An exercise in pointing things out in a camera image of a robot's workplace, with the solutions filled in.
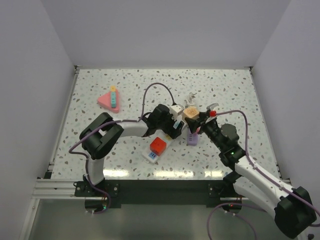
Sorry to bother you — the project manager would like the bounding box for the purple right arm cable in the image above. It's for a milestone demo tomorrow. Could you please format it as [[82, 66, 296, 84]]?
[[207, 109, 320, 240]]

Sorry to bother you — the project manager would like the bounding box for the red cube plug adapter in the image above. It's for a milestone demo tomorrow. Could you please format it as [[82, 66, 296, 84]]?
[[149, 137, 167, 156]]

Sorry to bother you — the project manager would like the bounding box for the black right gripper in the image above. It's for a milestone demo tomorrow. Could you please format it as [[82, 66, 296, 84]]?
[[185, 112, 225, 151]]

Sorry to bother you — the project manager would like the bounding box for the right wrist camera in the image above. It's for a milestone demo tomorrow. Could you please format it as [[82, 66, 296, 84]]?
[[205, 103, 219, 123]]

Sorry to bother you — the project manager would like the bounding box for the aluminium frame rail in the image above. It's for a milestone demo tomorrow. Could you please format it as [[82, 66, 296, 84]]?
[[31, 179, 76, 200]]

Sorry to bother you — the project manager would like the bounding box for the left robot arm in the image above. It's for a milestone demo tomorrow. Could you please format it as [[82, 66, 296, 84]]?
[[79, 104, 185, 196]]

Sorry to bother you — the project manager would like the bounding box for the purple power strip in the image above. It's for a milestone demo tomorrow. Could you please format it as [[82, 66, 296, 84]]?
[[186, 128, 200, 146]]

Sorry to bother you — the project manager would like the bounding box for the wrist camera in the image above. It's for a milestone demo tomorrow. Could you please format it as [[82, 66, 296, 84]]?
[[169, 104, 185, 120], [205, 103, 219, 123]]

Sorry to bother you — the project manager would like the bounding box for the white multicolour power strip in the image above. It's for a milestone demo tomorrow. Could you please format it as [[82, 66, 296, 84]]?
[[141, 120, 185, 164]]

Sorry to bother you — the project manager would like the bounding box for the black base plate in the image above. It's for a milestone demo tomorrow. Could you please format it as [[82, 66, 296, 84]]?
[[73, 179, 241, 212]]

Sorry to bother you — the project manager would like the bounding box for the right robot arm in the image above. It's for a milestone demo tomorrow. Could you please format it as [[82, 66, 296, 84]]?
[[185, 110, 320, 239]]

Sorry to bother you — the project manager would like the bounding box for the pink triangular power strip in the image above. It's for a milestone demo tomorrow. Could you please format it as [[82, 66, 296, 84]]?
[[97, 85, 120, 114]]

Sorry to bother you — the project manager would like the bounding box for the tan cube plug adapter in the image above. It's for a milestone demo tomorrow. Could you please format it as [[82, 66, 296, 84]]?
[[182, 106, 200, 122]]

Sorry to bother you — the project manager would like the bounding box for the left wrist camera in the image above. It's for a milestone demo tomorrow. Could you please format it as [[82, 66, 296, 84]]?
[[169, 104, 185, 120]]

